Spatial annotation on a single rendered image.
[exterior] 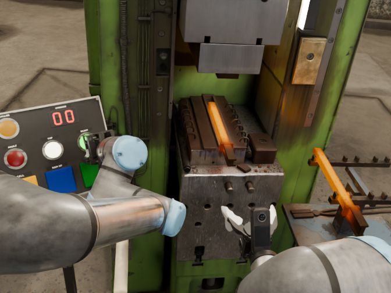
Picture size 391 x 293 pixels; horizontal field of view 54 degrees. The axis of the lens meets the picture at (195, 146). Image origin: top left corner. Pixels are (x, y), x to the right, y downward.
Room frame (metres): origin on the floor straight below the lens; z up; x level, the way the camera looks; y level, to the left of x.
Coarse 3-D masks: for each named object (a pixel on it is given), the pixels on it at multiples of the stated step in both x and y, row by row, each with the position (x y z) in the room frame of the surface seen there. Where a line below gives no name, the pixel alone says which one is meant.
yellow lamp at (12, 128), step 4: (8, 120) 0.88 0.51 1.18; (0, 124) 0.87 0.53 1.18; (4, 124) 0.87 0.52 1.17; (8, 124) 0.88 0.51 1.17; (12, 124) 0.88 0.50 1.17; (0, 128) 0.86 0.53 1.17; (4, 128) 0.87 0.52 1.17; (8, 128) 0.87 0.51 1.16; (12, 128) 0.88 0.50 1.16; (16, 128) 0.88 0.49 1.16; (0, 132) 0.86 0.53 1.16; (4, 132) 0.86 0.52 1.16; (8, 132) 0.87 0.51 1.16; (12, 132) 0.87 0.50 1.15; (8, 136) 0.86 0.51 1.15
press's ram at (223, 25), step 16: (192, 0) 1.12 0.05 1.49; (208, 0) 1.13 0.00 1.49; (224, 0) 1.14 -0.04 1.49; (240, 0) 1.15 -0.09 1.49; (256, 0) 1.15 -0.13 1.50; (272, 0) 1.16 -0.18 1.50; (288, 0) 1.17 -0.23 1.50; (192, 16) 1.12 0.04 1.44; (208, 16) 1.13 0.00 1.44; (224, 16) 1.14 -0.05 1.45; (240, 16) 1.15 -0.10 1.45; (256, 16) 1.15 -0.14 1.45; (272, 16) 1.16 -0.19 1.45; (192, 32) 1.12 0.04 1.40; (208, 32) 1.13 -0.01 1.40; (224, 32) 1.14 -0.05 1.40; (240, 32) 1.15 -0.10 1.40; (256, 32) 1.16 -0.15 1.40; (272, 32) 1.17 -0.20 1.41
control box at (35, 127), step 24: (96, 96) 1.04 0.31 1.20; (0, 120) 0.87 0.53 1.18; (24, 120) 0.91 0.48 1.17; (48, 120) 0.94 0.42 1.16; (96, 120) 1.00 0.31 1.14; (0, 144) 0.84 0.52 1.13; (24, 144) 0.87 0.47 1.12; (72, 144) 0.93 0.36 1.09; (0, 168) 0.81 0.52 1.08; (24, 168) 0.84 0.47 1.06; (48, 168) 0.86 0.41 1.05; (72, 168) 0.89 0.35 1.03; (72, 192) 0.86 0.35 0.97
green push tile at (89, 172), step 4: (80, 164) 0.91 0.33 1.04; (84, 164) 0.91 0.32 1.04; (88, 164) 0.92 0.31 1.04; (80, 168) 0.90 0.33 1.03; (84, 168) 0.90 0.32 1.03; (88, 168) 0.91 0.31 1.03; (92, 168) 0.91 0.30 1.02; (96, 168) 0.92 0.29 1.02; (84, 172) 0.90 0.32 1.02; (88, 172) 0.90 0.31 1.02; (92, 172) 0.91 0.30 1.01; (96, 172) 0.91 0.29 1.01; (84, 176) 0.89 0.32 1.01; (88, 176) 0.90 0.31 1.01; (92, 176) 0.90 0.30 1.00; (96, 176) 0.91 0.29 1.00; (84, 180) 0.88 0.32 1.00; (88, 180) 0.89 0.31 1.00; (92, 180) 0.89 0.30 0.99; (84, 184) 0.88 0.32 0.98; (88, 184) 0.88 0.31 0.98; (92, 184) 0.89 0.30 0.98
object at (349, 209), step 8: (312, 152) 1.23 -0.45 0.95; (320, 152) 1.21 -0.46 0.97; (320, 160) 1.16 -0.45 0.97; (328, 160) 1.16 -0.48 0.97; (328, 168) 1.11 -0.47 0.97; (328, 176) 1.07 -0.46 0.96; (336, 176) 1.06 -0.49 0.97; (336, 184) 1.02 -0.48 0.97; (344, 192) 0.98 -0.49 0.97; (344, 200) 0.94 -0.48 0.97; (344, 208) 0.90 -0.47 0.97; (352, 208) 0.89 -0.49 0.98; (352, 216) 0.88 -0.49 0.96; (360, 216) 0.86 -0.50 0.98; (352, 224) 0.86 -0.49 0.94; (360, 224) 0.82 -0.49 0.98; (360, 232) 0.82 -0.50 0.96
